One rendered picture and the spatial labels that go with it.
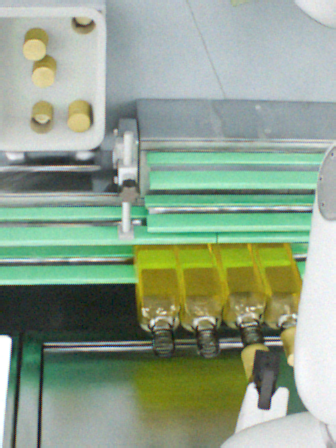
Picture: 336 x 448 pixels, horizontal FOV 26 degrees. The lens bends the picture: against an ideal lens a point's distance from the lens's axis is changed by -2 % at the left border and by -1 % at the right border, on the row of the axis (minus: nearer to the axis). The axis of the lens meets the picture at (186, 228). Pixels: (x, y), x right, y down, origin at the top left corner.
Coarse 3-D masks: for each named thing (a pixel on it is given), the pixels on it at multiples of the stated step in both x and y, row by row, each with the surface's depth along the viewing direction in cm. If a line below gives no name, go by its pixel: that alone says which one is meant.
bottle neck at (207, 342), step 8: (200, 320) 95; (208, 320) 95; (200, 328) 94; (208, 328) 94; (200, 336) 93; (208, 336) 93; (216, 336) 94; (200, 344) 93; (208, 344) 92; (216, 344) 92; (200, 352) 93; (208, 352) 94; (216, 352) 93
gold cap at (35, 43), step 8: (32, 32) 100; (40, 32) 101; (24, 40) 100; (32, 40) 98; (40, 40) 99; (24, 48) 99; (32, 48) 99; (40, 48) 99; (32, 56) 100; (40, 56) 100
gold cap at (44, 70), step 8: (48, 56) 104; (40, 64) 102; (48, 64) 102; (56, 64) 105; (32, 72) 102; (40, 72) 102; (48, 72) 102; (32, 80) 102; (40, 80) 102; (48, 80) 103
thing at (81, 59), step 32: (0, 32) 102; (64, 32) 103; (96, 32) 98; (0, 64) 104; (32, 64) 105; (64, 64) 106; (96, 64) 100; (0, 96) 106; (32, 96) 109; (64, 96) 109; (96, 96) 103; (0, 128) 107; (64, 128) 109; (96, 128) 106
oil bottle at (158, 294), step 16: (144, 256) 102; (160, 256) 102; (144, 272) 99; (160, 272) 100; (176, 272) 100; (144, 288) 97; (160, 288) 97; (176, 288) 97; (144, 304) 95; (160, 304) 95; (176, 304) 96; (144, 320) 96; (176, 320) 96
